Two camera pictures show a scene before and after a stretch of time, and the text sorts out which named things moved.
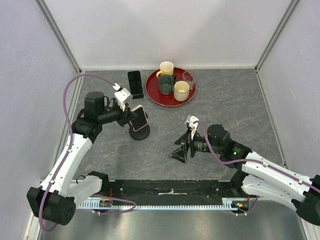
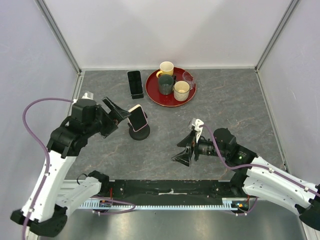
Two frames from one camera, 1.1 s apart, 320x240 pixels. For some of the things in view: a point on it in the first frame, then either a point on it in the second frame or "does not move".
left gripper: [127, 115] → [117, 113]
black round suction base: [141, 134] does not move
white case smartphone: [135, 79] does not move
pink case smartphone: [139, 121] does not move
